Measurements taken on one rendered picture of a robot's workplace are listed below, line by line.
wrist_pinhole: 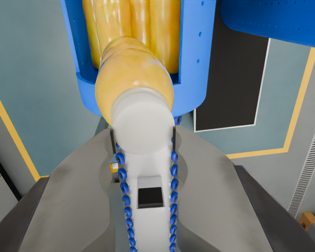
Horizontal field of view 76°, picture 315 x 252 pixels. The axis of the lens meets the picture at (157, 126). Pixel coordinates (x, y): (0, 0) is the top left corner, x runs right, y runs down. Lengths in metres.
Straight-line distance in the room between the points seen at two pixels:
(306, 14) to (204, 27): 0.48
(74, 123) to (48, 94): 0.31
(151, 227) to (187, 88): 0.87
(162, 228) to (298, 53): 1.61
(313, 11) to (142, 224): 1.04
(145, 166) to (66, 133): 1.21
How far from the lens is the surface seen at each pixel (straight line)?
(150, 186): 0.83
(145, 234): 1.18
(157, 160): 0.81
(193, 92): 0.38
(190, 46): 0.35
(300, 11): 0.83
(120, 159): 0.74
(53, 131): 1.96
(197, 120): 1.65
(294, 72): 2.02
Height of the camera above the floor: 1.55
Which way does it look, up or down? 60 degrees down
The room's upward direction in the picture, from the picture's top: 172 degrees clockwise
